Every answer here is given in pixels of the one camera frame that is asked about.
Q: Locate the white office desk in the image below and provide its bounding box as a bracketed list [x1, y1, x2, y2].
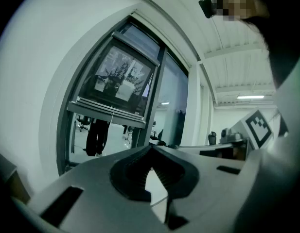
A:
[174, 143, 234, 155]

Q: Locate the person's face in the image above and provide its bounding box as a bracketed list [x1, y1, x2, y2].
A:
[212, 0, 271, 22]

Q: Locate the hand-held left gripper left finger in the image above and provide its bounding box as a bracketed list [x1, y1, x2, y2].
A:
[11, 145, 170, 233]

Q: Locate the ceiling strip light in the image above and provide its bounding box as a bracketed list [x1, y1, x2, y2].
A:
[237, 95, 265, 100]

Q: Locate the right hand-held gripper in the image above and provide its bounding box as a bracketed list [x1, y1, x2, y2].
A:
[219, 107, 274, 150]

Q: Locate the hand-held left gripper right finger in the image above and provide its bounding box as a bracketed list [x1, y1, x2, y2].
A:
[151, 146, 247, 233]

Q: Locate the cardboard box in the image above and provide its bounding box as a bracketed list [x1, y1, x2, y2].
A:
[0, 148, 31, 205]

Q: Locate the black roller window blind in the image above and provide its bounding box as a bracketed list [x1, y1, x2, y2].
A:
[67, 32, 160, 130]

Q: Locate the person's shirt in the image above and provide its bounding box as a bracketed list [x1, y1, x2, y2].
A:
[233, 53, 300, 233]

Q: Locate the black head-worn camera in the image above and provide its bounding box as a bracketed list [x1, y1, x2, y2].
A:
[198, 0, 217, 19]

